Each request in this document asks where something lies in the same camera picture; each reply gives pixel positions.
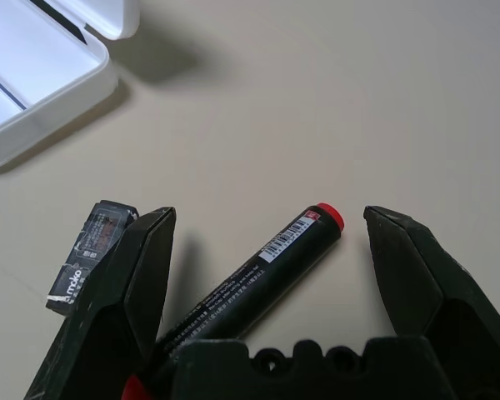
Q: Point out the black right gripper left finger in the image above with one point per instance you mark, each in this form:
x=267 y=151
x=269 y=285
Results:
x=108 y=291

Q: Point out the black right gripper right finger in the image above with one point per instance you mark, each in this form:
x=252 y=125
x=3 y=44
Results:
x=421 y=283

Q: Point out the white plastic pencil case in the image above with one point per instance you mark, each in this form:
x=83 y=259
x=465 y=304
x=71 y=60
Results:
x=33 y=62

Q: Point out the black marker with red cap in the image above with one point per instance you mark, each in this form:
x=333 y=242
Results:
x=275 y=271

